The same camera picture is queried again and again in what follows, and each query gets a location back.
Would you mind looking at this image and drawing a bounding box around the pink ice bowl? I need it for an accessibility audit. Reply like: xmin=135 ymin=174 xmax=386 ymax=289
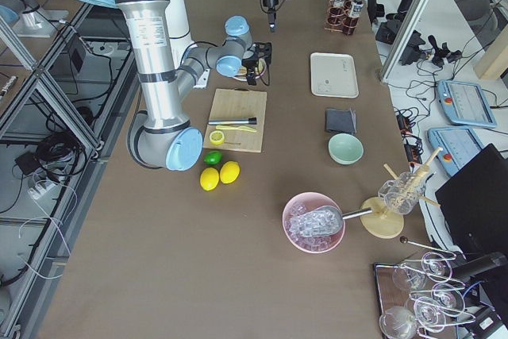
xmin=282 ymin=192 xmax=346 ymax=254

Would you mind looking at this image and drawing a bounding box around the green bowl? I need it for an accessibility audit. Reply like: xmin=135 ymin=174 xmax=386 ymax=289
xmin=328 ymin=133 xmax=364 ymax=165

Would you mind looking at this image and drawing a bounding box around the upper whole lemon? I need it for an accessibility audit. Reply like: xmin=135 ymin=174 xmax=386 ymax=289
xmin=219 ymin=161 xmax=241 ymax=184

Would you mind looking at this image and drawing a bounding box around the glass mug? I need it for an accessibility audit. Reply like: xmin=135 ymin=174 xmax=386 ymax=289
xmin=378 ymin=172 xmax=425 ymax=215

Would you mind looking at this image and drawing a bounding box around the white round plate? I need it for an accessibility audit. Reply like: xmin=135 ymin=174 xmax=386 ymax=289
xmin=233 ymin=59 xmax=267 ymax=82

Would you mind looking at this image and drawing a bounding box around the black monitor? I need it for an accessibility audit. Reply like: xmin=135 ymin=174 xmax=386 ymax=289
xmin=436 ymin=144 xmax=507 ymax=254

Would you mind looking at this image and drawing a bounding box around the steel ice scoop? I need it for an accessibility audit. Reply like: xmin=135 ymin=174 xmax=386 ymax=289
xmin=301 ymin=206 xmax=372 ymax=237

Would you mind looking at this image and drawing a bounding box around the wine glass rack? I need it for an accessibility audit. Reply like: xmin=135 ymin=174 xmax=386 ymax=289
xmin=379 ymin=236 xmax=476 ymax=338

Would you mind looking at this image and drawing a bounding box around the front tea bottle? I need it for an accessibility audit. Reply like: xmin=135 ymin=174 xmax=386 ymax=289
xmin=342 ymin=0 xmax=364 ymax=36

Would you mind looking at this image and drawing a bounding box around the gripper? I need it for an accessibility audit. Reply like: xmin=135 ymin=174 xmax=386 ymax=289
xmin=242 ymin=52 xmax=262 ymax=86
xmin=260 ymin=0 xmax=279 ymax=33

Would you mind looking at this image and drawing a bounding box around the lemon half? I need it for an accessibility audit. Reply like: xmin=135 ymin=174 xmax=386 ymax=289
xmin=209 ymin=130 xmax=225 ymax=146

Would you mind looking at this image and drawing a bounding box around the aluminium frame post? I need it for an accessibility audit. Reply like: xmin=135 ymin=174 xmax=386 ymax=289
xmin=379 ymin=0 xmax=429 ymax=84

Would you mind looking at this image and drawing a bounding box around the copper wire bottle rack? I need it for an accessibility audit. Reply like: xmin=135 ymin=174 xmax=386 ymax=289
xmin=325 ymin=0 xmax=364 ymax=36

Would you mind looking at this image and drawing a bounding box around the green lime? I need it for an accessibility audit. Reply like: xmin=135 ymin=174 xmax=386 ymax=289
xmin=203 ymin=151 xmax=222 ymax=165

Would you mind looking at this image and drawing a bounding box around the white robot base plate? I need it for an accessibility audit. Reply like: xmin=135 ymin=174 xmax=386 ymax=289
xmin=194 ymin=69 xmax=210 ymax=89

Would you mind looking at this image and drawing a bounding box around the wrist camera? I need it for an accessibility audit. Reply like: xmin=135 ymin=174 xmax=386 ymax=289
xmin=253 ymin=42 xmax=272 ymax=66

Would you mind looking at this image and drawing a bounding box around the grey folded cloth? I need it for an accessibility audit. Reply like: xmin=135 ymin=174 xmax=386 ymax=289
xmin=325 ymin=108 xmax=356 ymax=135

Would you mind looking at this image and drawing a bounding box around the right tea bottle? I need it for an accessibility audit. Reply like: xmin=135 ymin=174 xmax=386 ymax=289
xmin=326 ymin=0 xmax=346 ymax=31

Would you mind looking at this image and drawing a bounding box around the cream rabbit tray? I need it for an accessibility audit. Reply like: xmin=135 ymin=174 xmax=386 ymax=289
xmin=310 ymin=52 xmax=359 ymax=98

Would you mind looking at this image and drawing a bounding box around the yellow plastic knife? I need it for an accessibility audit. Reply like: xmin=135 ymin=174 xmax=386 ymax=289
xmin=215 ymin=125 xmax=257 ymax=133

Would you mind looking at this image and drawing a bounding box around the lower whole lemon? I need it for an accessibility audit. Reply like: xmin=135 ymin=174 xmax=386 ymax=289
xmin=199 ymin=168 xmax=220 ymax=191

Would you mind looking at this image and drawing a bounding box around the wooden mug tree stand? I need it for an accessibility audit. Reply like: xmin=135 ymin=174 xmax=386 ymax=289
xmin=360 ymin=147 xmax=443 ymax=239

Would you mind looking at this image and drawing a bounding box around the whole lemon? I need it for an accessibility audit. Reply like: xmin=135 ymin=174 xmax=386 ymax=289
xmin=219 ymin=161 xmax=241 ymax=184
xmin=199 ymin=168 xmax=220 ymax=191

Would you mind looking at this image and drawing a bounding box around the wooden cutting board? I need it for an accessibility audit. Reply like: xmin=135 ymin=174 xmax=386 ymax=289
xmin=203 ymin=89 xmax=267 ymax=153

